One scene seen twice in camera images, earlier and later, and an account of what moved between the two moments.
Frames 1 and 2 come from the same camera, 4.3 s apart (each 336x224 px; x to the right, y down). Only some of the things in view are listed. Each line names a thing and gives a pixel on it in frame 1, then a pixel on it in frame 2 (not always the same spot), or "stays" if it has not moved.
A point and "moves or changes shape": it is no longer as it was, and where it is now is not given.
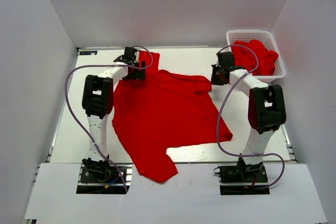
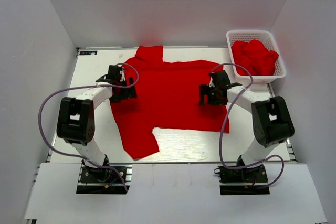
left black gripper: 139,75 -> 129,93
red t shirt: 159,109 moves or changes shape
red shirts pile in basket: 244,59 stays
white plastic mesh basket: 232,35 stays
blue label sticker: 88,52 stays
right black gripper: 214,80 -> 205,89
